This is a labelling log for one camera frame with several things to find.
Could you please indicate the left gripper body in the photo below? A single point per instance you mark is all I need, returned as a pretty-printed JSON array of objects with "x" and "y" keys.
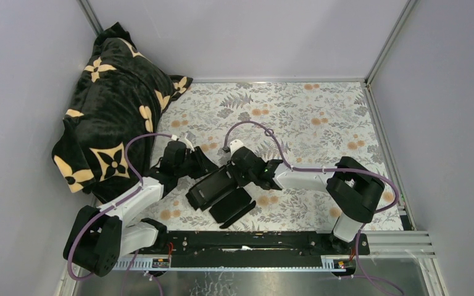
[{"x": 194, "y": 166}]

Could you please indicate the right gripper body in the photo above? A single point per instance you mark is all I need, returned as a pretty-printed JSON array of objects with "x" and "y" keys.
[{"x": 241, "y": 177}]

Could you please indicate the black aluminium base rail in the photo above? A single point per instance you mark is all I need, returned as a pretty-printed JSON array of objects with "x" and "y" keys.
[{"x": 261, "y": 251}]

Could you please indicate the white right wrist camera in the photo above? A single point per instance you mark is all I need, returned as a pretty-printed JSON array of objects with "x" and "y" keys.
[{"x": 235, "y": 145}]

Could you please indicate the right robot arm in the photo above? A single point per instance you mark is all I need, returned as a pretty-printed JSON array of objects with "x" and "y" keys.
[{"x": 355, "y": 190}]

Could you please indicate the black paper box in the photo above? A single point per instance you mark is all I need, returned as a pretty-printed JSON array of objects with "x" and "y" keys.
[{"x": 222, "y": 194}]

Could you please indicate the black floral blanket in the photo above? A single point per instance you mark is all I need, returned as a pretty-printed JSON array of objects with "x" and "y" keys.
[{"x": 117, "y": 104}]

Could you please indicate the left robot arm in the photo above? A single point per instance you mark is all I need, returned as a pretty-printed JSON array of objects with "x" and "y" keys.
[{"x": 101, "y": 235}]

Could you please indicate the floral tablecloth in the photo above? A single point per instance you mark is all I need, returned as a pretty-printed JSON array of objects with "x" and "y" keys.
[{"x": 315, "y": 124}]

